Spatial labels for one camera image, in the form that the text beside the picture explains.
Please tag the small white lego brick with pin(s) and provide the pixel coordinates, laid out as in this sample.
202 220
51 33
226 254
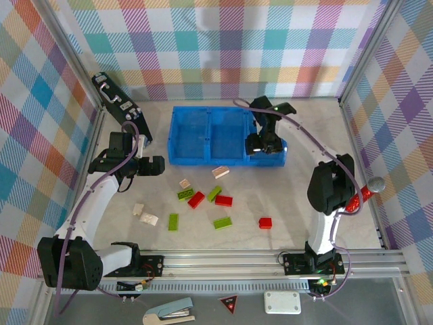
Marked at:
185 183
138 210

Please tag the green lego brick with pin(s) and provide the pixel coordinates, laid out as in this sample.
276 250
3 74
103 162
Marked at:
213 194
223 223
173 222
185 195

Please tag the small red lego brick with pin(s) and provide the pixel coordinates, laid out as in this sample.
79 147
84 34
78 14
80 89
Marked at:
265 223

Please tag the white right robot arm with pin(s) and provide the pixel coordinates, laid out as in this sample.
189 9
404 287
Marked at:
321 233

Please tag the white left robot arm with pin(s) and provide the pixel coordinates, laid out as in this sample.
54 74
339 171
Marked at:
84 206

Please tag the blue plastic bin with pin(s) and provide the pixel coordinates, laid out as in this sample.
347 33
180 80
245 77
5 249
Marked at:
267 161
189 139

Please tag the black hard case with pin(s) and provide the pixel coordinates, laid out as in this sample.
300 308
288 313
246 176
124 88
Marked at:
118 108

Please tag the grey red knob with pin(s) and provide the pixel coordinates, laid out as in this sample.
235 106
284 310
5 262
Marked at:
376 184

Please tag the small wiring connector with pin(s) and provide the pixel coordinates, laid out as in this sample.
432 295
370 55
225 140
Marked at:
140 287
321 282

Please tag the grey blue stapler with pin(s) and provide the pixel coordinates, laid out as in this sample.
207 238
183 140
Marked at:
169 311

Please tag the red triangle badge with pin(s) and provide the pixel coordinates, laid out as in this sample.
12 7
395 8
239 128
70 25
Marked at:
229 302

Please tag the white rectangular plate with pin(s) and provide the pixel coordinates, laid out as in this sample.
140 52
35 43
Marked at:
282 302

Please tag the aluminium frame side rail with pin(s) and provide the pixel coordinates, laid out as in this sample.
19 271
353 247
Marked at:
355 142
94 135

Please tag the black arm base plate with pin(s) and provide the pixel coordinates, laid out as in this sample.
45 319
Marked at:
152 264
292 264

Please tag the aluminium mounting rail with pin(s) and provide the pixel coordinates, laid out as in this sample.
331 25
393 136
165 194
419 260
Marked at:
220 264

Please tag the aluminium frame post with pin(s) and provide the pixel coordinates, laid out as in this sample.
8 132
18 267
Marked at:
368 50
69 54

